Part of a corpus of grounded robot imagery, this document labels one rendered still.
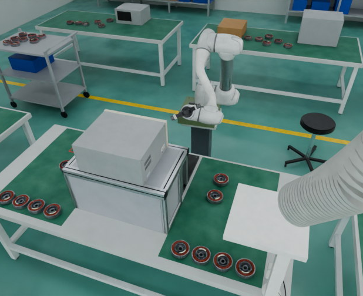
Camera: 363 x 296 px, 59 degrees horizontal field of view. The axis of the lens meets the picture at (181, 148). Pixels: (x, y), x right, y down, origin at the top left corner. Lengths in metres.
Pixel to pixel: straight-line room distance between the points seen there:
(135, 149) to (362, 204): 1.19
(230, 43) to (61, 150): 1.60
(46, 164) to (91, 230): 0.80
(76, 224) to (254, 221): 1.19
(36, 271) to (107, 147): 1.55
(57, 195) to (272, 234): 1.54
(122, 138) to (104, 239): 0.66
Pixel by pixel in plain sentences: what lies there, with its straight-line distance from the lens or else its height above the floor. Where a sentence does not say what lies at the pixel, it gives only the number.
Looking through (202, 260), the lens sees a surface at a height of 0.79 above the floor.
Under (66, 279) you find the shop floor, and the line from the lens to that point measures 2.94.
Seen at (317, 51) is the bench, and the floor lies 0.75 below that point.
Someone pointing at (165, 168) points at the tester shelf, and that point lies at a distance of 1.94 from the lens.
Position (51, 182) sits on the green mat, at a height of 0.75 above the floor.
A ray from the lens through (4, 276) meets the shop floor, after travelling 3.16.
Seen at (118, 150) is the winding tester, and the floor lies 1.32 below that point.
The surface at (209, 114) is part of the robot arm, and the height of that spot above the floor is 1.25.
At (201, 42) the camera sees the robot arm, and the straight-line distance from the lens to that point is 2.40.
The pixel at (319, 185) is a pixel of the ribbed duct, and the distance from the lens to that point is 0.99.
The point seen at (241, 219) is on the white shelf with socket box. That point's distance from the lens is 1.59.
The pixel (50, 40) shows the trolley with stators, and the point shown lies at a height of 0.90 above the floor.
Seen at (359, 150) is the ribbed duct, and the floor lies 1.94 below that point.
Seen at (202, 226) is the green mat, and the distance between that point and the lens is 2.11.
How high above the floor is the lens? 2.44
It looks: 40 degrees down
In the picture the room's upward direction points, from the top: 1 degrees counter-clockwise
